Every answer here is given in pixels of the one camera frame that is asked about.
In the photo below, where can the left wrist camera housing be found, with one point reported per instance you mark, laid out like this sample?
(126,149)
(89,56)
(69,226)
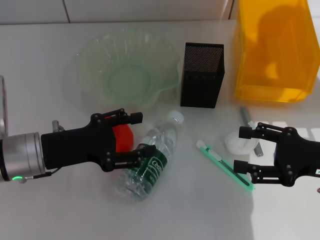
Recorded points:
(3,105)

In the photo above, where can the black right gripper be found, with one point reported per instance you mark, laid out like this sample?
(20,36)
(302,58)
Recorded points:
(297,157)

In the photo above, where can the white paper ball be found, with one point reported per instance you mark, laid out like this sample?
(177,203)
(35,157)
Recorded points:
(237,147)

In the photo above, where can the yellow plastic bin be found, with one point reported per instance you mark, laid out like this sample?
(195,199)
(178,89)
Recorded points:
(272,50)

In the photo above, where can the green utility knife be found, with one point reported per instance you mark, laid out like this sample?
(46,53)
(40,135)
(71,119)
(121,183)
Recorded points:
(220,162)

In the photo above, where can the red pepper toy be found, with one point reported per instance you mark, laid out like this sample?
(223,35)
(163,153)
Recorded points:
(123,140)

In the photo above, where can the black mesh pen holder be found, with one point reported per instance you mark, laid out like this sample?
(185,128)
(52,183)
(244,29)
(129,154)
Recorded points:
(200,85)

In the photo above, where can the wavy green glass fruit plate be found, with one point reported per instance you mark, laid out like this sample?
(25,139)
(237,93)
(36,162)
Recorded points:
(127,72)

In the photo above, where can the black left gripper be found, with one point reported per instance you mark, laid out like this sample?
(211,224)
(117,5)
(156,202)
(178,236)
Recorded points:
(75,147)

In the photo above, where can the clear bottle with green label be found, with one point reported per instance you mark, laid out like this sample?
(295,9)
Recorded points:
(152,170)

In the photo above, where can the grey metal pen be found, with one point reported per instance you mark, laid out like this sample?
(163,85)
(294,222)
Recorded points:
(245,115)

